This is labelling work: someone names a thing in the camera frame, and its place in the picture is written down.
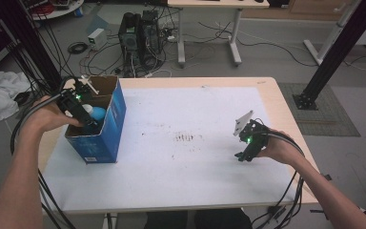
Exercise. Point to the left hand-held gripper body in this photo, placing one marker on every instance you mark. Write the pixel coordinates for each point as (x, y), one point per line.
(73, 101)

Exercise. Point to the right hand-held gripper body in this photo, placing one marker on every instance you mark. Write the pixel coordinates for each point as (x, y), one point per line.
(255, 136)

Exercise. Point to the blue bottle with white cap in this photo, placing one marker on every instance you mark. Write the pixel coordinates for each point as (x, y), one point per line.
(99, 113)

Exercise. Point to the blue cardboard box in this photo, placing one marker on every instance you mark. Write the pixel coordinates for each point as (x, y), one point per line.
(111, 133)

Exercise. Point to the person's right hand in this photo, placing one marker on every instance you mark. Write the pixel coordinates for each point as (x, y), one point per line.
(281, 148)

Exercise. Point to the person's left hand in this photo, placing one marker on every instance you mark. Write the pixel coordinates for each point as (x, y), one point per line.
(44, 116)

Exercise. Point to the white table mat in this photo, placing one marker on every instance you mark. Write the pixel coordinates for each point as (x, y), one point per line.
(187, 171)

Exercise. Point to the small white box device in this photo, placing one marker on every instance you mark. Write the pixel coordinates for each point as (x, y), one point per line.
(97, 38)

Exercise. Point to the white crumpled cloth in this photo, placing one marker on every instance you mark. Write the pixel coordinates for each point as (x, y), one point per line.
(0, 95)

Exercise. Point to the person's dark trousers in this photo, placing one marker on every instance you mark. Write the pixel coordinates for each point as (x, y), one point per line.
(197, 221)

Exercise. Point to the grey floor mat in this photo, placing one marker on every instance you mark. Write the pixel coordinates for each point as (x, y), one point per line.
(333, 111)

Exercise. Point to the black computer tower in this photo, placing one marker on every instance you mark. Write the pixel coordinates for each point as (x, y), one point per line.
(151, 31)
(129, 35)

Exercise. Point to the round white table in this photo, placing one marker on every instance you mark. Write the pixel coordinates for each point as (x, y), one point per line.
(57, 9)

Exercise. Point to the white metal stand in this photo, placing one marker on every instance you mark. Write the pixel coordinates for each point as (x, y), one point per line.
(330, 35)

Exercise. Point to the white-legged wooden desk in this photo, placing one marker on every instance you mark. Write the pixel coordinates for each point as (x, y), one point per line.
(216, 3)

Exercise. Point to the black metal frame post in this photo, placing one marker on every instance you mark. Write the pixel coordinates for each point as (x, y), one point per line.
(340, 47)
(31, 44)

